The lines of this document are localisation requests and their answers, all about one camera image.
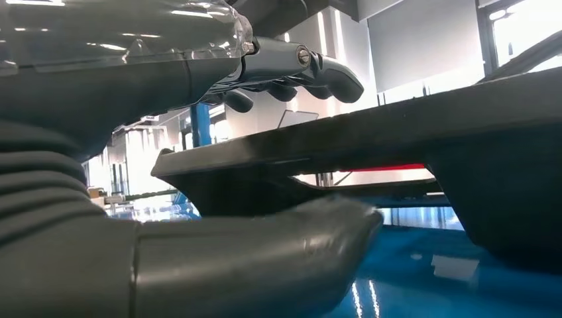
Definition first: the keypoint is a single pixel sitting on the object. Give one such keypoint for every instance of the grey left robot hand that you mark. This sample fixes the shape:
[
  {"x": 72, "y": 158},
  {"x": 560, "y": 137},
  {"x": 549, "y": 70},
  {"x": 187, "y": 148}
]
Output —
[{"x": 110, "y": 83}]

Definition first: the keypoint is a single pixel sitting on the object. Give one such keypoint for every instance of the red barrier belt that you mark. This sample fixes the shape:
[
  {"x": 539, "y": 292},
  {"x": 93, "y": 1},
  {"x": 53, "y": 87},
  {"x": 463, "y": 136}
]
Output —
[{"x": 386, "y": 167}]

